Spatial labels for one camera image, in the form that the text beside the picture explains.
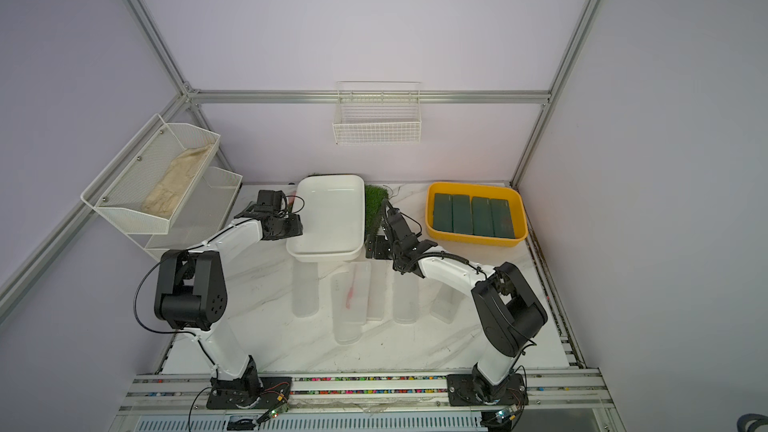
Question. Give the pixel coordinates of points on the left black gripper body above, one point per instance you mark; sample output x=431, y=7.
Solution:
x=288, y=227

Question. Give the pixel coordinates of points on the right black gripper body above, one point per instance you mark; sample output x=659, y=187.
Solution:
x=385, y=250

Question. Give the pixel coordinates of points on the white plastic storage box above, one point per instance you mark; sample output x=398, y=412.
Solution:
x=299, y=247

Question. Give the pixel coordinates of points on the yellow plastic storage box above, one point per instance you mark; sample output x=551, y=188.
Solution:
x=517, y=209

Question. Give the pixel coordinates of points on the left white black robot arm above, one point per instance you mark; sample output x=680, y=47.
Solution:
x=191, y=293

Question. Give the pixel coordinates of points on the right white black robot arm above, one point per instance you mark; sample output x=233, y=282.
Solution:
x=509, y=311

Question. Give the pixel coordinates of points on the clear pencil case with pink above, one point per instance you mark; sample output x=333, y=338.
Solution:
x=355, y=304

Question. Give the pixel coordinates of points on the green artificial grass mat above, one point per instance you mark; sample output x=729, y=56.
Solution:
x=375, y=210

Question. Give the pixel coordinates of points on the lower white mesh shelf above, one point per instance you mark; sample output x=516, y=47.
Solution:
x=204, y=214

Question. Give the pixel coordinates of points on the white mesh shelf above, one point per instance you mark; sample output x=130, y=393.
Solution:
x=204, y=214
x=120, y=189

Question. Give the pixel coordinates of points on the beige cloth in shelf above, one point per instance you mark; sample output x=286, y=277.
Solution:
x=167, y=194

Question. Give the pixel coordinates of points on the upper white mesh shelf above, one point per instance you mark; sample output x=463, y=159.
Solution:
x=120, y=189

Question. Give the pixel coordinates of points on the white wire wall basket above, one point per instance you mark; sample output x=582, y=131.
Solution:
x=377, y=113

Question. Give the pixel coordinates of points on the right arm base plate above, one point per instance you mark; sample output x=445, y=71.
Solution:
x=474, y=390

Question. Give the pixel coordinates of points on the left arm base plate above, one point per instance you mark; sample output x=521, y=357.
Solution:
x=266, y=393

